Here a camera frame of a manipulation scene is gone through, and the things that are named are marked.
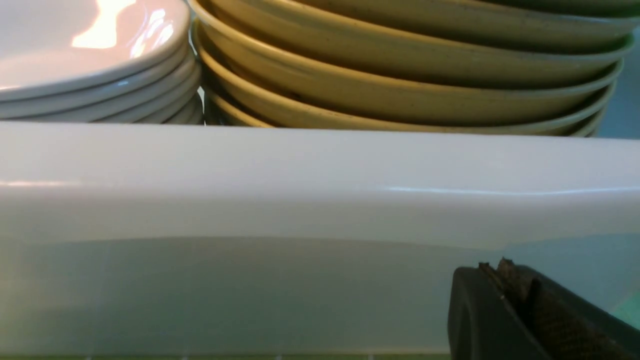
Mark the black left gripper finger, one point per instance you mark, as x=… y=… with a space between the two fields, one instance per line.
x=514 y=312

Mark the stack of tan bowls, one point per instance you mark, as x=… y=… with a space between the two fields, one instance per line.
x=281 y=64

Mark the white plastic tub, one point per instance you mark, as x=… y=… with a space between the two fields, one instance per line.
x=174 y=240

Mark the stack of white dishes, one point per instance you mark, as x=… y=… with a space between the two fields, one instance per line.
x=98 y=61

